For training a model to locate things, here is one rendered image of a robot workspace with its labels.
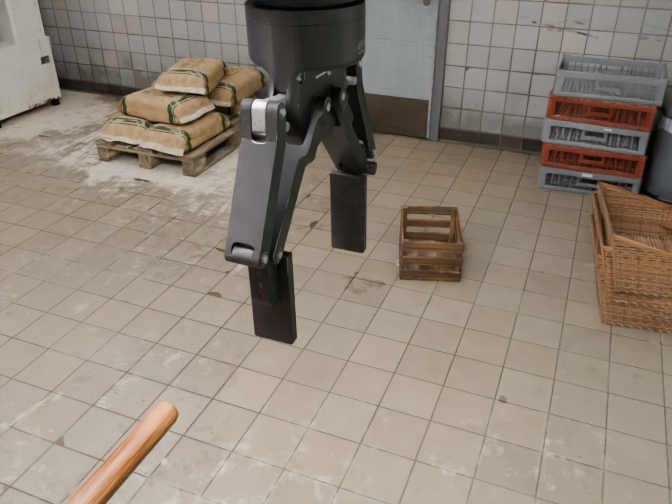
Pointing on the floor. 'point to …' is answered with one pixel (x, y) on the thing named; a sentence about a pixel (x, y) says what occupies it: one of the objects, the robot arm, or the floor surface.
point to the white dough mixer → (25, 59)
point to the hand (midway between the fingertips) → (315, 276)
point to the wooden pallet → (193, 165)
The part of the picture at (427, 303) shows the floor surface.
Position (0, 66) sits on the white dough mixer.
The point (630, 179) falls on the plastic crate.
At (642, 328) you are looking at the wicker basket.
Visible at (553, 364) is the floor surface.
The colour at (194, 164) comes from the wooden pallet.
